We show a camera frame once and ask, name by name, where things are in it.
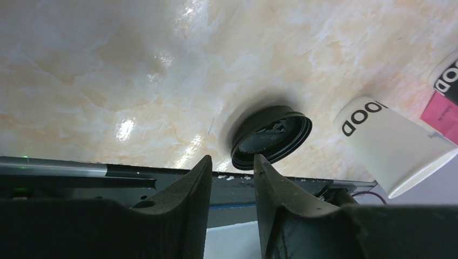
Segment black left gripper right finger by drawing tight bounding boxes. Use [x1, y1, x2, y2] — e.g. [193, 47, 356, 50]
[254, 154, 457, 258]

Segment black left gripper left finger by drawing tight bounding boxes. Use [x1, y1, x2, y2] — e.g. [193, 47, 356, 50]
[1, 155, 212, 258]

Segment black cup lid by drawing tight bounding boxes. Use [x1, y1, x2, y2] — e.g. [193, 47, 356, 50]
[231, 105, 313, 171]

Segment single white paper cup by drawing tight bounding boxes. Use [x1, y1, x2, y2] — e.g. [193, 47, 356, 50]
[334, 97, 457, 199]

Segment stack of paper cups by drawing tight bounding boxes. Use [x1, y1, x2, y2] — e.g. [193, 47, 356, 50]
[427, 50, 458, 105]

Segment kraft pink paper bag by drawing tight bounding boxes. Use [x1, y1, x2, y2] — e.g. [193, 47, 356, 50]
[420, 92, 457, 145]

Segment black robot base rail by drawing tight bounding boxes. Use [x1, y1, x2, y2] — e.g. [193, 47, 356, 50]
[0, 155, 378, 229]

